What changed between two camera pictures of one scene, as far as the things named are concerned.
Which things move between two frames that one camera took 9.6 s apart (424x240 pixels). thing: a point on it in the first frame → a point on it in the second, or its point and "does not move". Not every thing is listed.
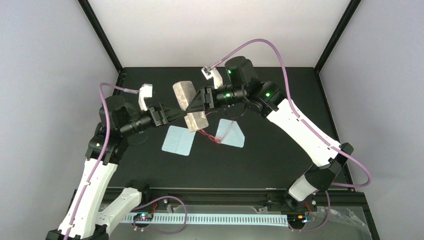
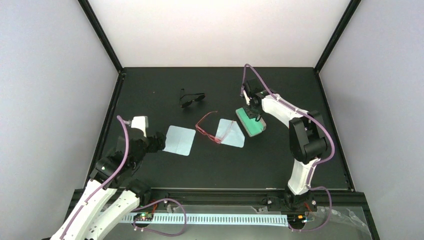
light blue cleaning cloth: x=230 y=133 does not move
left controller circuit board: x=143 y=217 does not move
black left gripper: x=165 y=118 → x=155 y=146
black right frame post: x=339 y=30 does not move
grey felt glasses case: x=185 y=91 → x=251 y=127
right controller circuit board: x=296 y=218 does not move
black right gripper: x=204 y=92 → x=252 y=114
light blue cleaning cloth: x=178 y=140 does not move
